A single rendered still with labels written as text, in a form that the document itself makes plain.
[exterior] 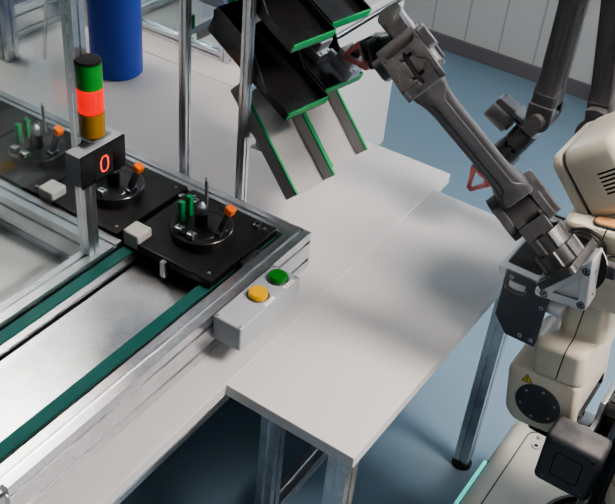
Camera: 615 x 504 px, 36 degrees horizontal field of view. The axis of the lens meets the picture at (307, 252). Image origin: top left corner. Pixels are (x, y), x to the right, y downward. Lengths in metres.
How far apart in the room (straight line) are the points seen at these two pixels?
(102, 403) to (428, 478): 1.41
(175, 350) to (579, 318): 0.83
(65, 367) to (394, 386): 0.65
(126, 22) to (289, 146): 0.81
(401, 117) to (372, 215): 2.26
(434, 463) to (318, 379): 1.10
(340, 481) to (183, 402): 0.34
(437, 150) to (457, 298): 2.27
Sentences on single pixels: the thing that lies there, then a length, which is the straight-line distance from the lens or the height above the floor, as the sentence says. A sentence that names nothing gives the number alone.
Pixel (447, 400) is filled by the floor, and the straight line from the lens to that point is 3.14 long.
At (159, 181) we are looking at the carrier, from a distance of 2.24.
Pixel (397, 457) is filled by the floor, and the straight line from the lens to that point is 2.94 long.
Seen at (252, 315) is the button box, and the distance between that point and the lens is 1.89.
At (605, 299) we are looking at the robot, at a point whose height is 1.04.
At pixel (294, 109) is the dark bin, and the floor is 1.20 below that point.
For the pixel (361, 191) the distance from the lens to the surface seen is 2.45.
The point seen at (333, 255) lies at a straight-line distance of 2.22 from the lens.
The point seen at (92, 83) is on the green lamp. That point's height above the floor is 1.38.
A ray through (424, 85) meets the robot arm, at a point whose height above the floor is 1.51.
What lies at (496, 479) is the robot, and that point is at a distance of 2.59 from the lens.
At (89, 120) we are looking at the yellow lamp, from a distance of 1.82.
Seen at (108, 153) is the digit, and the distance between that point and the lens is 1.88.
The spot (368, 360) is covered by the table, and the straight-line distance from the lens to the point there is 1.97.
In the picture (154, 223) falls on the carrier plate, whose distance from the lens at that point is 2.11.
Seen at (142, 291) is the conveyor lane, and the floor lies 0.92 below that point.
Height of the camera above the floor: 2.21
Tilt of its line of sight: 38 degrees down
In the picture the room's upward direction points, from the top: 6 degrees clockwise
